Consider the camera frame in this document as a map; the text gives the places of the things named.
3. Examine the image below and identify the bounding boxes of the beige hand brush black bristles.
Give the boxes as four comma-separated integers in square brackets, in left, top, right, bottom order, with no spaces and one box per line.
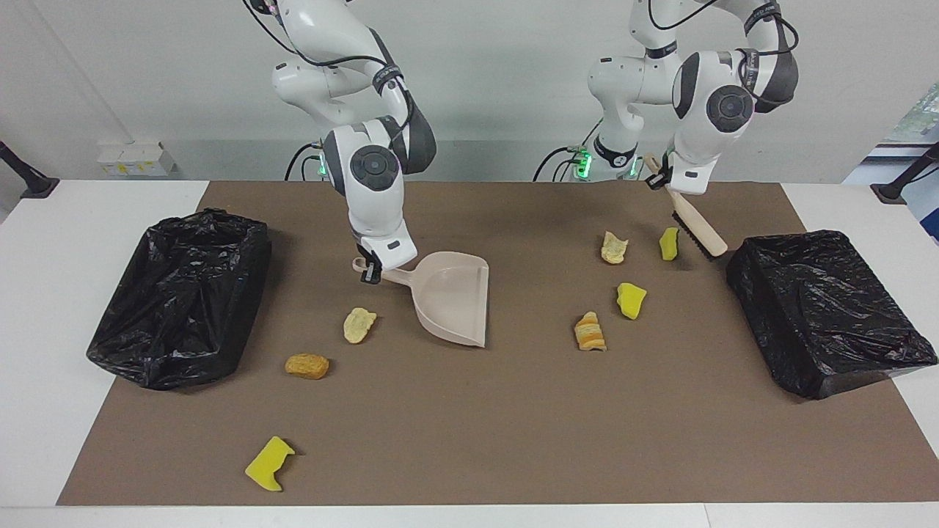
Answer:
[643,153,729,258]

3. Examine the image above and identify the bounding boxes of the beige plastic dustpan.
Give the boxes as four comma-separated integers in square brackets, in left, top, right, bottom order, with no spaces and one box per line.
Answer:
[351,252,490,348]

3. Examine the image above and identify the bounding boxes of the plain yellow sponge piece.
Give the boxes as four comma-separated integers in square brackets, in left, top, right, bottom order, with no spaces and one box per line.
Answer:
[616,282,648,320]

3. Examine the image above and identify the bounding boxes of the striped croissant bread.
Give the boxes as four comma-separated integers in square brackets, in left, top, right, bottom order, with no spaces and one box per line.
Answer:
[574,312,607,352]

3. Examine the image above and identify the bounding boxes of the black bag lined bin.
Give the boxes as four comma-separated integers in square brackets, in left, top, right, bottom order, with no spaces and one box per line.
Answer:
[86,208,273,391]
[726,230,939,400]

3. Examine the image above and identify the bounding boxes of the pale flat cracker piece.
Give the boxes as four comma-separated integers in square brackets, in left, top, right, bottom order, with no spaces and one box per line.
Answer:
[343,307,378,345]

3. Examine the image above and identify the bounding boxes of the brown bread nugget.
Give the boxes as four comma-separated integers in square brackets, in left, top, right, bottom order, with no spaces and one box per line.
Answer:
[285,353,331,380]

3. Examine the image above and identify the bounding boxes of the brown table mat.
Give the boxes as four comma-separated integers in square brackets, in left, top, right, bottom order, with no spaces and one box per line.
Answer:
[56,181,939,507]

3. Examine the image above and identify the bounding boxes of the notched yellow sponge piece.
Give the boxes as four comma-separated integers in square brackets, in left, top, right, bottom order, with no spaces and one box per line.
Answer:
[244,436,296,492]

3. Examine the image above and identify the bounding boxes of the black left base cable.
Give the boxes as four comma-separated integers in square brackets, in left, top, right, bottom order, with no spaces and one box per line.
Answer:
[533,121,610,182]

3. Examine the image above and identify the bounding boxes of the black base cable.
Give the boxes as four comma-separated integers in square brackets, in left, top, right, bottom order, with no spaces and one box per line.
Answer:
[533,121,610,182]
[285,142,325,182]

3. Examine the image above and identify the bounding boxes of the black right base cable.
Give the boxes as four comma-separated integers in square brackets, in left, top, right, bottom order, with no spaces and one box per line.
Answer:
[285,142,325,182]

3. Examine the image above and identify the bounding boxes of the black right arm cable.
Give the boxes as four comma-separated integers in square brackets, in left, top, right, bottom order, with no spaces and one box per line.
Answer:
[246,0,420,147]

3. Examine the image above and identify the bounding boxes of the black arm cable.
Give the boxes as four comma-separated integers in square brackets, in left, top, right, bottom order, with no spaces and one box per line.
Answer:
[246,0,420,147]
[646,0,800,96]

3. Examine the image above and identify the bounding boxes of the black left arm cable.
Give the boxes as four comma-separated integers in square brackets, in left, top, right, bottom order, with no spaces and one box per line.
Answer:
[646,0,800,96]

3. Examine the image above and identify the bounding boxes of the black camera stand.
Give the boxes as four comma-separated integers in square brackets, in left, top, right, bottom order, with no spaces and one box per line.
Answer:
[0,141,59,199]
[871,143,939,205]

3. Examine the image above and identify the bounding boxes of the white wall socket box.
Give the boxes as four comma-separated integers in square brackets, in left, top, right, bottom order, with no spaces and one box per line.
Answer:
[98,141,177,177]

